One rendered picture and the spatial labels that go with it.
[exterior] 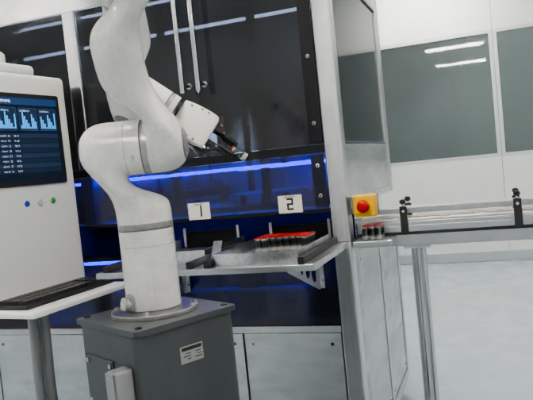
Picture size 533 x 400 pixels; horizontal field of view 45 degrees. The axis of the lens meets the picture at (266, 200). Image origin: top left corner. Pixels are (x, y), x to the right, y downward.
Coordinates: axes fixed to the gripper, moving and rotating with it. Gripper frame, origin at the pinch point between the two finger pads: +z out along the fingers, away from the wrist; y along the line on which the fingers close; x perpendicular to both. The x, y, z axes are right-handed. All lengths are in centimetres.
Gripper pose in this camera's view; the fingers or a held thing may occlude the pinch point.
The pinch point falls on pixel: (227, 146)
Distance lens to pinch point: 164.6
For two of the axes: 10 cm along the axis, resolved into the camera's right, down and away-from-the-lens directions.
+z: 8.4, 5.2, 1.4
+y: -4.6, 8.3, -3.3
